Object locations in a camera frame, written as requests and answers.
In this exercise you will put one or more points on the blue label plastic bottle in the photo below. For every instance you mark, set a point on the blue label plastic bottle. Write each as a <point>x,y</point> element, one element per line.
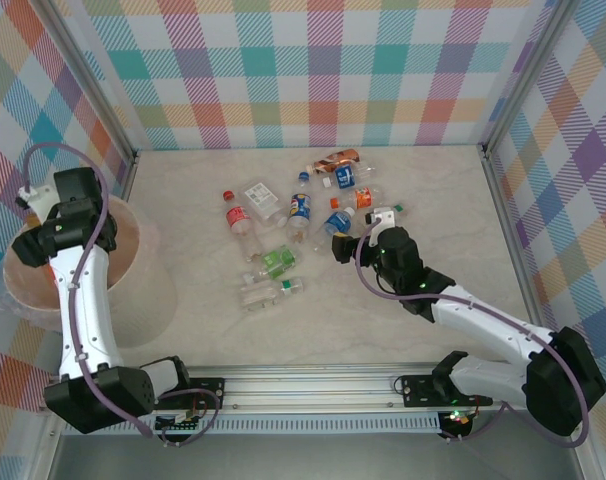
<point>344,176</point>
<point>336,222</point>

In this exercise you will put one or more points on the clear bottle green cap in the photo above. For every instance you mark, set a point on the clear bottle green cap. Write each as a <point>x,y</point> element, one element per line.
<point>398,206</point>

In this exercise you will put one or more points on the orange label orange cap bottle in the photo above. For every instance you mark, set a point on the orange label orange cap bottle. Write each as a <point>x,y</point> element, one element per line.
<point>363,197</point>

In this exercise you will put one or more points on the pepsi label plastic bottle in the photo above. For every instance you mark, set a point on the pepsi label plastic bottle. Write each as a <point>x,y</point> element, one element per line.
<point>300,206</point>

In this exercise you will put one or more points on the green label plastic bottle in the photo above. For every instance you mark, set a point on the green label plastic bottle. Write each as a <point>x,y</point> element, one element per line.
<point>278,259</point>

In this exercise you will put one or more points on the copper label plastic bottle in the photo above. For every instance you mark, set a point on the copper label plastic bottle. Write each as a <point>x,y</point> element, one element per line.
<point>335,160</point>

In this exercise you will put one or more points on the clear bottle green-white label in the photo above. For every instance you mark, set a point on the clear bottle green-white label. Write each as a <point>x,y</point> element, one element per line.
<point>263,295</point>

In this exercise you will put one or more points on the clear bottle white label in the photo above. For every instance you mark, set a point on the clear bottle white label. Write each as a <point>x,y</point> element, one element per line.
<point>260,197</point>

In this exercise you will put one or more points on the red label red cap bottle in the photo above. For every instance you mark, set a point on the red label red cap bottle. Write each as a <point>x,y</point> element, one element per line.
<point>237,216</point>

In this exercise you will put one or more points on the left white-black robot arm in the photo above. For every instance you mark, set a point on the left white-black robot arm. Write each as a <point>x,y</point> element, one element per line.
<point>85,320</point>

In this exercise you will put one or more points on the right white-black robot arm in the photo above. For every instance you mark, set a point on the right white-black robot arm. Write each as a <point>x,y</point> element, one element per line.
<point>483,325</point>

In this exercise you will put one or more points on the pink round waste bin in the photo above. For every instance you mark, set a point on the pink round waste bin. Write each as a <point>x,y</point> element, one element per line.
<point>143,310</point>

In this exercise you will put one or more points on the grey metal base panel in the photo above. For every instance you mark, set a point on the grey metal base panel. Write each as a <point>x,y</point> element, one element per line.
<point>308,460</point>

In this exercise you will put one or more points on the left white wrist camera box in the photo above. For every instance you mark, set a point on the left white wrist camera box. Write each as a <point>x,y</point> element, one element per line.
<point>40,197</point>

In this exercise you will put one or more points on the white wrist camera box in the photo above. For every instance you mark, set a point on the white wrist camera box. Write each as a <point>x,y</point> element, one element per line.
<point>385,216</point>
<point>40,197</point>

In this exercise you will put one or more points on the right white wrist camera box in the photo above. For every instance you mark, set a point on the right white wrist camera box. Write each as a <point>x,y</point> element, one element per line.
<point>385,216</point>

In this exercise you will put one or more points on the aluminium frame post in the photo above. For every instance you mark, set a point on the aluminium frame post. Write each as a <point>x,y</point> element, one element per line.
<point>525,75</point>
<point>95,85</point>

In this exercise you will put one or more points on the aluminium mounting rail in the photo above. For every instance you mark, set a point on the aluminium mounting rail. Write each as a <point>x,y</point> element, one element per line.
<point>308,385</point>

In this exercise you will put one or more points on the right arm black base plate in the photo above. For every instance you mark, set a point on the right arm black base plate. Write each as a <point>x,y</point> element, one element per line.
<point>415,392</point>

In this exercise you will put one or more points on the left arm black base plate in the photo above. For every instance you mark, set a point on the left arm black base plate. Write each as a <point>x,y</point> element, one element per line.
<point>213,387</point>

